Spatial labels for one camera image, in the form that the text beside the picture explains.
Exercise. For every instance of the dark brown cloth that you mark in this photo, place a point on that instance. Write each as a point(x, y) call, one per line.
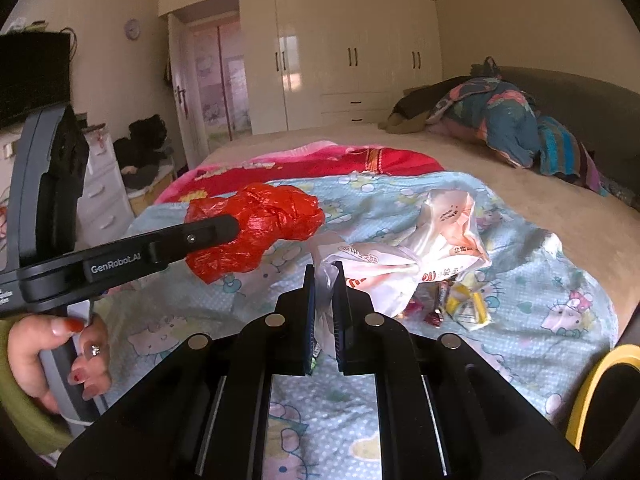
point(412, 107)

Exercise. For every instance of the cream glossy wardrobe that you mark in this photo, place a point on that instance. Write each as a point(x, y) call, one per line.
point(350, 35)

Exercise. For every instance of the black television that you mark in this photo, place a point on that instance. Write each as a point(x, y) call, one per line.
point(32, 77)

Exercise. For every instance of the brown chocolate bar wrapper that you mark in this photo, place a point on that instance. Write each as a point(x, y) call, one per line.
point(436, 305)

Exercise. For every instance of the person's left hand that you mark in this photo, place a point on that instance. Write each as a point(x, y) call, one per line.
point(30, 355)

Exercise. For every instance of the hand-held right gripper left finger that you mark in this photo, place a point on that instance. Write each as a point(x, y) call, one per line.
point(310, 320)

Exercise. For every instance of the white room door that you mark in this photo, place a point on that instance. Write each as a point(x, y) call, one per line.
point(182, 90)

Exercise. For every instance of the blue floral quilt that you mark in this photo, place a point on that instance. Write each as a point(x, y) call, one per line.
point(495, 115)

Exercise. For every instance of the red plastic bag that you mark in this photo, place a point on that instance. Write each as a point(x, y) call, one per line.
point(270, 220)

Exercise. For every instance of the red and pink blanket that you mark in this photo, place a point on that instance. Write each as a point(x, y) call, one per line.
point(350, 160)

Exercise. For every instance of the round wall clock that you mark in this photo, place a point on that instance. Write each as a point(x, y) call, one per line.
point(131, 29)

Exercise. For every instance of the white printed plastic bag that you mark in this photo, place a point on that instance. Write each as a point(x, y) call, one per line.
point(440, 240)

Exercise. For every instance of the person's left forearm green sleeve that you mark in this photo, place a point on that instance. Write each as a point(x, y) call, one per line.
point(20, 425)

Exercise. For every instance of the pink cartoon sliding door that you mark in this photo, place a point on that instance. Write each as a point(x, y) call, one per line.
point(220, 85)

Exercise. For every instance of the beige bed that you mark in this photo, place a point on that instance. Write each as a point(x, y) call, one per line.
point(500, 185)

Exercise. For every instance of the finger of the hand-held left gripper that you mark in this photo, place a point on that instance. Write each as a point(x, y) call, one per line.
point(200, 237)

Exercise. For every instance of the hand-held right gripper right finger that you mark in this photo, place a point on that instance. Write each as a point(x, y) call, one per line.
point(339, 320)

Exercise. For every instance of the yellow rimmed bin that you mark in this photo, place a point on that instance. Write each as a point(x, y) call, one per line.
point(595, 385)

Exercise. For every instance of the black clothing pile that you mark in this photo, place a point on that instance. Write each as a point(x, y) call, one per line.
point(142, 142)

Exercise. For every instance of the white drawer unit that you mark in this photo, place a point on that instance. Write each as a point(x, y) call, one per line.
point(105, 195)

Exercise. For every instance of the striped knitted blanket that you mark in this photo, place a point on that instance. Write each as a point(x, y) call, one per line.
point(565, 152)

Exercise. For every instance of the pile of colourful bedding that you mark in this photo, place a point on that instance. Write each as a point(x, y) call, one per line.
point(590, 105)

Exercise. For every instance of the yellow and white snack packet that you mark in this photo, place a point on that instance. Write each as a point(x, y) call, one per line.
point(467, 307)

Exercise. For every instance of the light blue cartoon printed blanket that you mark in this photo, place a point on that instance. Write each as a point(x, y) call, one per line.
point(525, 280)

